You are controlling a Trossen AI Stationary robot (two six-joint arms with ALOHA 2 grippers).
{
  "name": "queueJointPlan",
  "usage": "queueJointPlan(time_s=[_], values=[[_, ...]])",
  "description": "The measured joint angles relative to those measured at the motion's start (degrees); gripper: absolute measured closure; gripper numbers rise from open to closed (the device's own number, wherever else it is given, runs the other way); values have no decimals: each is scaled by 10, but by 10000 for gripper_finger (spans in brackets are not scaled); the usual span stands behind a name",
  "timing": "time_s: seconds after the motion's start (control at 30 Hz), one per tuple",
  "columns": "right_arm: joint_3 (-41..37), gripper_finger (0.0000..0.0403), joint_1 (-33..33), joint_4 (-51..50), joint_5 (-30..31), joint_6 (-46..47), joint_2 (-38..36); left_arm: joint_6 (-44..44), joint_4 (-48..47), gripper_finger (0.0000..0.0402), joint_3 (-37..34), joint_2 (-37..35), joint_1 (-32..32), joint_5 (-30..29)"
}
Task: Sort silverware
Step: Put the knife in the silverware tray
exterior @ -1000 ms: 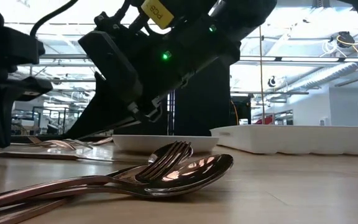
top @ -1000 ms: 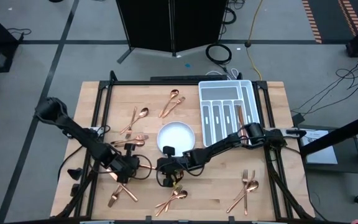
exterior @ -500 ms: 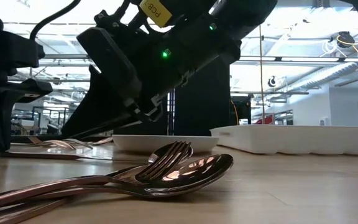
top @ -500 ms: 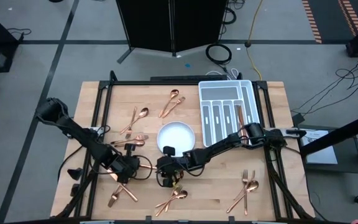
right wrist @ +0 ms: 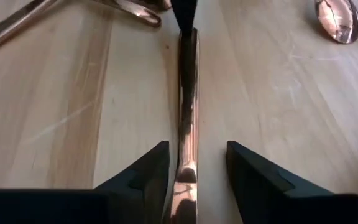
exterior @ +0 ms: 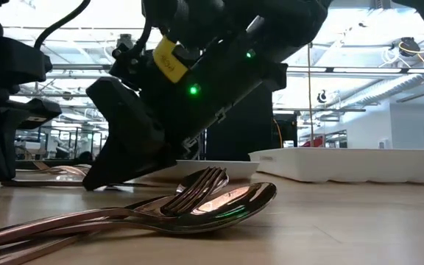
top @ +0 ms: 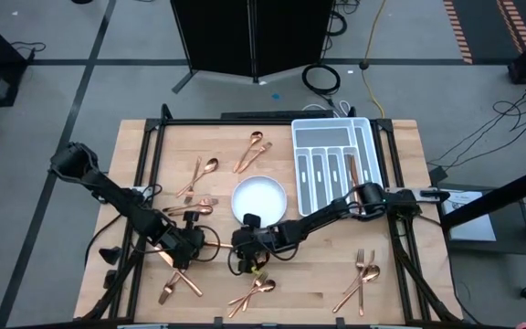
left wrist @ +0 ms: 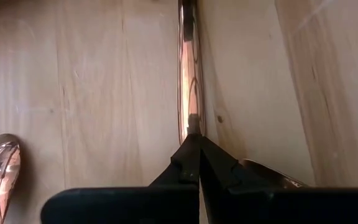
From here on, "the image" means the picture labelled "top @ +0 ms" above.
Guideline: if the white round plate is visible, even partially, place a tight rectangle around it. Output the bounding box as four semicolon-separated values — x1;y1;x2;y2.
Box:
230;175;289;229

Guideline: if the black folding screen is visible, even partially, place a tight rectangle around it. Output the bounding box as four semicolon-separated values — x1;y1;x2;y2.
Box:
170;0;337;95

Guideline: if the yellow floor cable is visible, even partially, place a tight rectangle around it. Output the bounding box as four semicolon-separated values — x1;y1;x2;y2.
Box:
360;0;388;119

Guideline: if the black diagonal beam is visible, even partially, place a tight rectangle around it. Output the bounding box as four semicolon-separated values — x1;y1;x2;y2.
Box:
439;160;526;241

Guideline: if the coiled black cable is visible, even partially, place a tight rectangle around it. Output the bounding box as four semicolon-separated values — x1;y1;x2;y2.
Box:
301;63;342;96

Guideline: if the white paper sheet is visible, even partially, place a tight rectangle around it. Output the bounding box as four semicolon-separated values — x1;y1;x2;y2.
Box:
440;189;498;242

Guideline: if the copper spoon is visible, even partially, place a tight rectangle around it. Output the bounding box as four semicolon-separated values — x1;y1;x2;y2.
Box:
174;157;220;198
226;279;277;319
166;205;216;217
331;264;382;314
232;131;265;174

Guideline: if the white cutlery tray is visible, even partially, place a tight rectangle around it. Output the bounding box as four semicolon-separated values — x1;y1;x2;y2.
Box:
290;116;384;218

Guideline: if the long black bar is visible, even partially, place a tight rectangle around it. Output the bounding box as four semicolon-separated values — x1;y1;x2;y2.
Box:
220;109;336;121

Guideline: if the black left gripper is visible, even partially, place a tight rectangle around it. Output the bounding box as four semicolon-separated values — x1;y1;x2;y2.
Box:
155;208;214;271

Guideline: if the black frame foot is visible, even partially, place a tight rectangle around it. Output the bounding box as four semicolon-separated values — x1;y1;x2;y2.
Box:
98;246;123;266
102;269;119;290

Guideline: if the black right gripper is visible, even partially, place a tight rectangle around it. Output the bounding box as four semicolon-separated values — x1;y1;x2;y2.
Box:
229;212;300;276

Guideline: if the white cable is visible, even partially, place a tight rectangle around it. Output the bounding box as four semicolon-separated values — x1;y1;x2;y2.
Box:
302;99;352;118

